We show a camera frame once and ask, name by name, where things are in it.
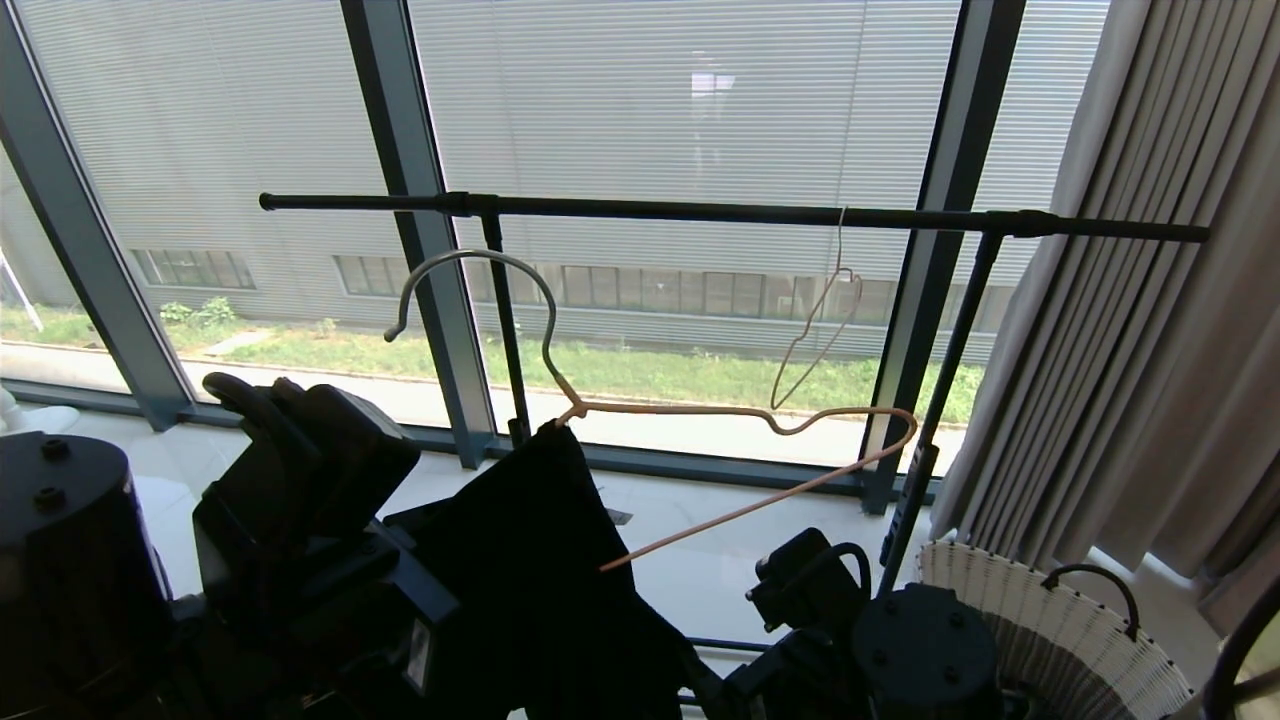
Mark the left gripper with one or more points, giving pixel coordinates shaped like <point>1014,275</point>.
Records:
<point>380,650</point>

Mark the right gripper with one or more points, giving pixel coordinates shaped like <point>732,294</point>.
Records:
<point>800,685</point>

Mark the black shirt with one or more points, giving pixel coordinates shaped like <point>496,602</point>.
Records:
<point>540,580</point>

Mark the pink clothes hanger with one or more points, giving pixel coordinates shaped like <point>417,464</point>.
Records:
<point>838,245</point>
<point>680,408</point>

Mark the white laundry basket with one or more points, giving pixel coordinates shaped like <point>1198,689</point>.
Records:
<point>1000,590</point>

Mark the black clothes rack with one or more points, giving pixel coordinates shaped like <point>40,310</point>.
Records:
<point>700,212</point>

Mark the beige curtain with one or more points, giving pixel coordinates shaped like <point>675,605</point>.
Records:
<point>1150,300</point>

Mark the window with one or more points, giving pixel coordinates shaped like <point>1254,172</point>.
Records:
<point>650,100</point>

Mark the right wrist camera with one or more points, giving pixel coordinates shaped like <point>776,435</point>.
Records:
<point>800,580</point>

